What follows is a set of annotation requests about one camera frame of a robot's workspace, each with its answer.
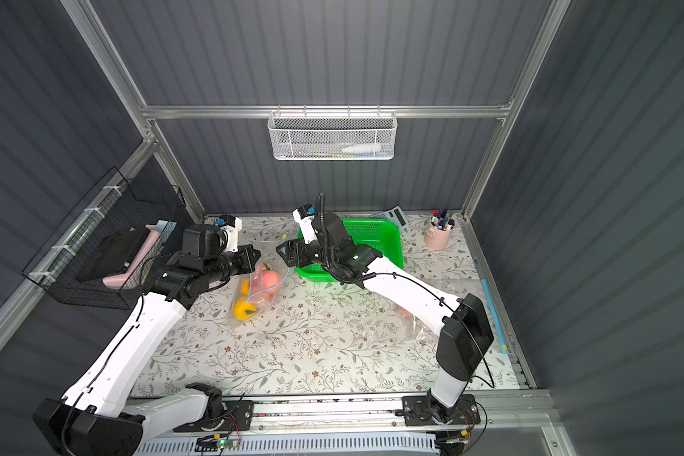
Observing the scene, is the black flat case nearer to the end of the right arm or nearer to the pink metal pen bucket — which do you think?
the end of the right arm

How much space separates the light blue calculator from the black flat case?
831 millimetres

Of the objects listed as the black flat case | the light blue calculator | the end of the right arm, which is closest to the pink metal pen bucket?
the light blue calculator

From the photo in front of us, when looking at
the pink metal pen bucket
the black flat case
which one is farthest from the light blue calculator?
the black flat case

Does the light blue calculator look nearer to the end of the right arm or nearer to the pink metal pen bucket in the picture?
the pink metal pen bucket

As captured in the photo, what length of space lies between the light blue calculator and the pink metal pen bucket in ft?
0.39

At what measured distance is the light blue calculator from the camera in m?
1.16

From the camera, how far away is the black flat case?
662 millimetres

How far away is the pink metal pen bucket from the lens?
1040 millimetres

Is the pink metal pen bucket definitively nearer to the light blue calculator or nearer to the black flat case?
the light blue calculator

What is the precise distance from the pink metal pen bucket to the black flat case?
892 millimetres

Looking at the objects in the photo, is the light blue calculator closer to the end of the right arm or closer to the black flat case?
the end of the right arm
